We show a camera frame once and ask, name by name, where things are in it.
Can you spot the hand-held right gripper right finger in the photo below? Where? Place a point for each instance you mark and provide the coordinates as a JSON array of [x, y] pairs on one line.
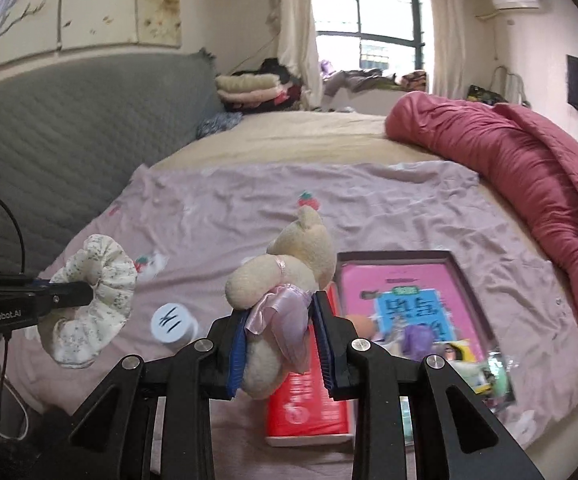
[[324, 345]]

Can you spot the pink book box tray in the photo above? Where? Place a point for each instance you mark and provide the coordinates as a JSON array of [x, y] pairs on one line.
[[369, 285]]

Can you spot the grey quilted headboard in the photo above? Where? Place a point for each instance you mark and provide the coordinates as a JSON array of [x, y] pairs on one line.
[[94, 125]]

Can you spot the clothes on window sill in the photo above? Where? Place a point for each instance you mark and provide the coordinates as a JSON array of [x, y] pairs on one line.
[[369, 80]]

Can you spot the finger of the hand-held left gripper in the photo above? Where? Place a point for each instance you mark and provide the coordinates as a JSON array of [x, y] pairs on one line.
[[69, 295], [34, 280]]

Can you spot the red tissue pack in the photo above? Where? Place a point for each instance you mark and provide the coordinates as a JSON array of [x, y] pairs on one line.
[[299, 405]]

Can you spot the white floral scrunchie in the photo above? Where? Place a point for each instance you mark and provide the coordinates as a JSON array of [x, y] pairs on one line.
[[114, 280]]

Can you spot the black and yellow bag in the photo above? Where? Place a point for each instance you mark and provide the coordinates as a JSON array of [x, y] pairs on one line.
[[484, 95]]

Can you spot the beige bed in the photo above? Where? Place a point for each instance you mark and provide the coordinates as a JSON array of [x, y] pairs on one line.
[[294, 135]]

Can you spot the jar with white lid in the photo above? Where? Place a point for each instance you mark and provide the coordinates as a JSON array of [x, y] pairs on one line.
[[171, 322]]

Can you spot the cream curtain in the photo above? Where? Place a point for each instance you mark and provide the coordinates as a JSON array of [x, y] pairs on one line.
[[296, 35], [446, 30]]

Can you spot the pile of folded clothes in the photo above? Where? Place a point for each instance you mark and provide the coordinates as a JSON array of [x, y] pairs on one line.
[[246, 85]]

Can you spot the yellow face mask packet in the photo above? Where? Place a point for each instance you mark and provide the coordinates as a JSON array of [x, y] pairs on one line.
[[461, 355]]

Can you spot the purple satin scrunchie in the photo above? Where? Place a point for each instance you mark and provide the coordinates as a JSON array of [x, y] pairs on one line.
[[416, 340]]

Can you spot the pink duvet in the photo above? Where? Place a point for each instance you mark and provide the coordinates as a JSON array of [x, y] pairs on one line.
[[519, 160]]

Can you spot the green egg sponge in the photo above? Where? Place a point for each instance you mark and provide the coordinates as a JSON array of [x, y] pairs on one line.
[[500, 380]]

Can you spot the peach round sponge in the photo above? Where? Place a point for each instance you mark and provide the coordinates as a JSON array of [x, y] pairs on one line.
[[360, 329]]

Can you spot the blue patterned cloth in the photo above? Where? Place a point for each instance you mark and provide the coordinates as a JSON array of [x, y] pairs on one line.
[[219, 125]]

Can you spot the white metal rack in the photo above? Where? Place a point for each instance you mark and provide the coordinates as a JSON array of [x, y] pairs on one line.
[[511, 85]]

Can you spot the cream plush bear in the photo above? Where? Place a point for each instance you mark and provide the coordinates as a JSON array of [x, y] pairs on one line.
[[299, 255]]

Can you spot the window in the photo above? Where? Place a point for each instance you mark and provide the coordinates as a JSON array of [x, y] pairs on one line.
[[369, 5]]

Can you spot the wall painting panels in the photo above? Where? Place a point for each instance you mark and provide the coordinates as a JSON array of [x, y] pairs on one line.
[[109, 5]]

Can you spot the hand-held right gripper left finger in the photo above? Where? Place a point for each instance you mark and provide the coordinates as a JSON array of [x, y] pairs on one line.
[[236, 355]]

